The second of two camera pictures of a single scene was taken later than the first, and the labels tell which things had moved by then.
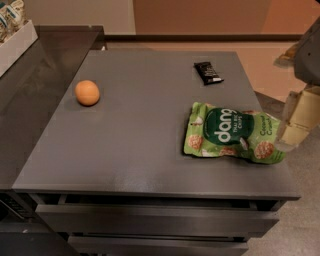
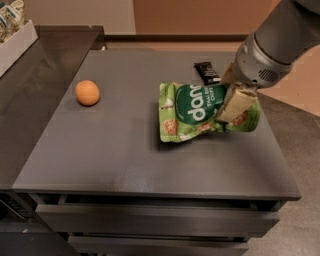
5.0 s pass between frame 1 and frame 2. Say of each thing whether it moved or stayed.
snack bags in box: stayed
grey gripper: moved
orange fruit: stayed
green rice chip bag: moved
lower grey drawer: stayed
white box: stayed
